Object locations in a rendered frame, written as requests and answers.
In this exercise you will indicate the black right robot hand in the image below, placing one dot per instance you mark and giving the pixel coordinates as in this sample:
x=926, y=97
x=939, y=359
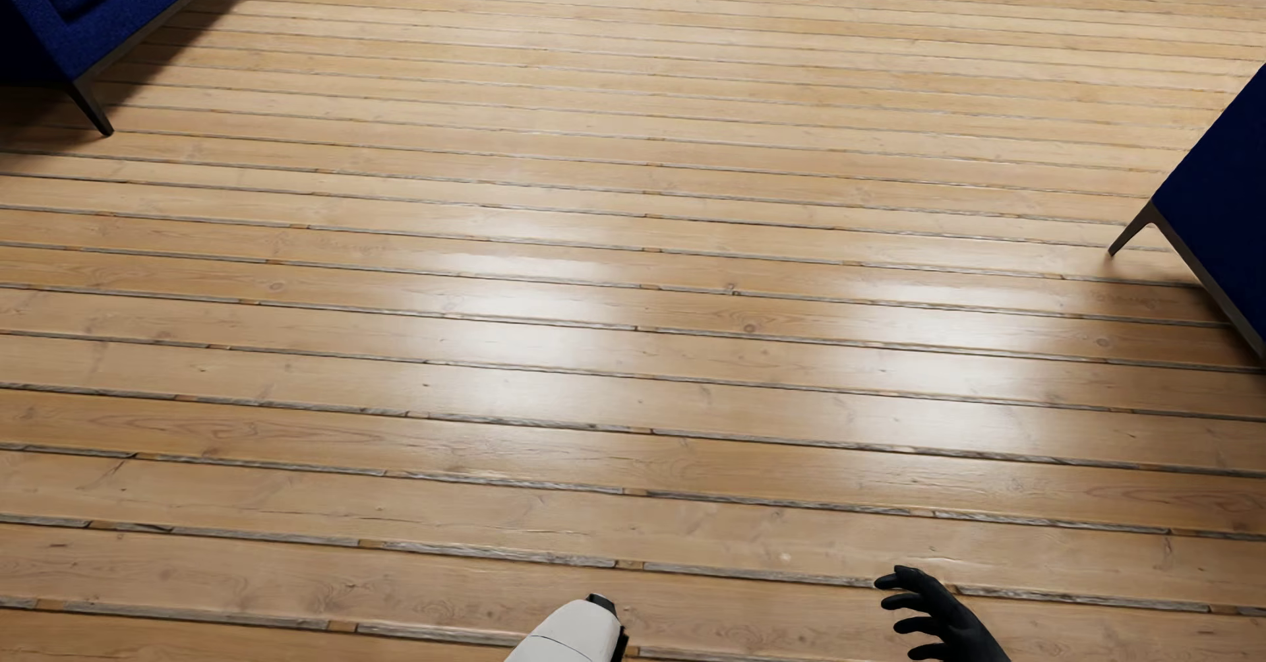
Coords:
x=945, y=620

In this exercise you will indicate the white robot leg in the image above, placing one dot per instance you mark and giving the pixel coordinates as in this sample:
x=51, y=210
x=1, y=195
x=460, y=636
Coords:
x=574, y=634

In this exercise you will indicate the blue armchair with grey legs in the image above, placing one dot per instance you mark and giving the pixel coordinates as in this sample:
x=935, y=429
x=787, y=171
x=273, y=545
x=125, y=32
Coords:
x=1222, y=207

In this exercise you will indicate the blue sofa with grey legs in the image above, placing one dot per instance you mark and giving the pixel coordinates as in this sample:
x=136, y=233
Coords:
x=99, y=9

